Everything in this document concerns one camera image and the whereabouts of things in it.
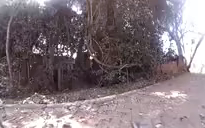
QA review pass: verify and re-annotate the bare leaning tree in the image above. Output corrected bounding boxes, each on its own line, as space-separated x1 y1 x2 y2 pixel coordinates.
186 32 205 73

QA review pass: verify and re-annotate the wooden post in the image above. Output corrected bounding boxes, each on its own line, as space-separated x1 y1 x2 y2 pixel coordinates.
56 64 63 92

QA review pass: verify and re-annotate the robot's own part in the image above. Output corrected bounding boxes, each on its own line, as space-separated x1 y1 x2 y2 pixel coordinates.
132 121 143 128

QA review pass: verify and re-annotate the red brick wall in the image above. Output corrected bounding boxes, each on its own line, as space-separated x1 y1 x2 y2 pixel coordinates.
155 59 188 76

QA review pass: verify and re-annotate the thicket of trees and bushes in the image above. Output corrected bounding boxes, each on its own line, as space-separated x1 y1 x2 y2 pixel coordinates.
0 0 191 98

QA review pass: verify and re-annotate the brown dirt path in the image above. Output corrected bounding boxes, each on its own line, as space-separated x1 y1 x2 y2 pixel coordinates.
0 72 205 128

